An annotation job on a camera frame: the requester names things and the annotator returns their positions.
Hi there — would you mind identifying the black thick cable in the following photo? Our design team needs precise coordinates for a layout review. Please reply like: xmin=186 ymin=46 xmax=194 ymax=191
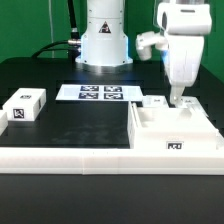
xmin=31 ymin=0 xmax=83 ymax=59

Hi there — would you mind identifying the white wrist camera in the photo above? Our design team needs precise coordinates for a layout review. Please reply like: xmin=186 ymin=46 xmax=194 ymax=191
xmin=135 ymin=31 xmax=167 ymax=61

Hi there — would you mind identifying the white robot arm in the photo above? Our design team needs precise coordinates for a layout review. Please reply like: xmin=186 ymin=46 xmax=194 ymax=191
xmin=76 ymin=0 xmax=212 ymax=105

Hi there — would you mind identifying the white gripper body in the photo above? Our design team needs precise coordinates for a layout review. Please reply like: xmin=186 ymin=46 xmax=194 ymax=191
xmin=157 ymin=2 xmax=212 ymax=104

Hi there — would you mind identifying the thin white cable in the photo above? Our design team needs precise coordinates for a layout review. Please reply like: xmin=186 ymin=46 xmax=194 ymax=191
xmin=48 ymin=0 xmax=55 ymax=59

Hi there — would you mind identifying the white fiducial marker sheet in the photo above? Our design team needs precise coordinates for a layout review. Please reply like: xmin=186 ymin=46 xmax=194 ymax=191
xmin=56 ymin=84 xmax=143 ymax=102

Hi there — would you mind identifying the white cabinet door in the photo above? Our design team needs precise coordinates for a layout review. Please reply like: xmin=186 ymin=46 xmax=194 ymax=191
xmin=181 ymin=96 xmax=208 ymax=116
xmin=142 ymin=95 xmax=168 ymax=108

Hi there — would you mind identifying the white cabinet body box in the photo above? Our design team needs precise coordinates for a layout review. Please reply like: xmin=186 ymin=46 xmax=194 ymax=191
xmin=127 ymin=103 xmax=218 ymax=151

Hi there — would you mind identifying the white cabinet top block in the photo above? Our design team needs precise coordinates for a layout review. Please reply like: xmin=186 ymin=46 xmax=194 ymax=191
xmin=3 ymin=88 xmax=46 ymax=121

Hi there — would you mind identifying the white U-shaped boundary frame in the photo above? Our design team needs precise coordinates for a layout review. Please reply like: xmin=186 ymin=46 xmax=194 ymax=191
xmin=0 ymin=110 xmax=224 ymax=176

